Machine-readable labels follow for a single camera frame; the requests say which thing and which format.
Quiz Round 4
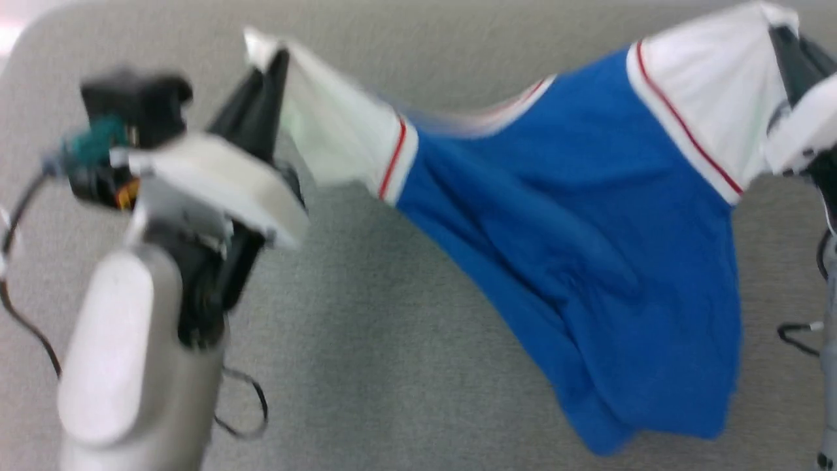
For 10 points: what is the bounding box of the thin black cable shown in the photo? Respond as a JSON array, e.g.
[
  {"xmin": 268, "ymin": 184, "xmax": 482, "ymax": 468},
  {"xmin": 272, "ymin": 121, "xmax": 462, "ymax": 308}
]
[
  {"xmin": 0, "ymin": 160, "xmax": 63, "ymax": 381},
  {"xmin": 777, "ymin": 319, "xmax": 826, "ymax": 358},
  {"xmin": 213, "ymin": 365, "xmax": 270, "ymax": 440}
]

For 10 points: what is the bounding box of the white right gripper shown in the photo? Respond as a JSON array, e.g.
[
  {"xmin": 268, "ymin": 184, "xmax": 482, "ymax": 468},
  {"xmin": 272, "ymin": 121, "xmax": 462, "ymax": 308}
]
[{"xmin": 764, "ymin": 25, "xmax": 837, "ymax": 197}]

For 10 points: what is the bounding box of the blue white red-striped shirt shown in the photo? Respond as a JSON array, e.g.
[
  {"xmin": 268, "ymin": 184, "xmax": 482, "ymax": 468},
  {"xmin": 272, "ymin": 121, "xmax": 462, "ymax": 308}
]
[{"xmin": 243, "ymin": 1, "xmax": 802, "ymax": 457}]

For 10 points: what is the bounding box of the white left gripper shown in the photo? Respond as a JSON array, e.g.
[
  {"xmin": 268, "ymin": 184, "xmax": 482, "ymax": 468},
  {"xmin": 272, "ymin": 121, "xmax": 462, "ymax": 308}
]
[{"xmin": 110, "ymin": 48, "xmax": 311, "ymax": 257}]

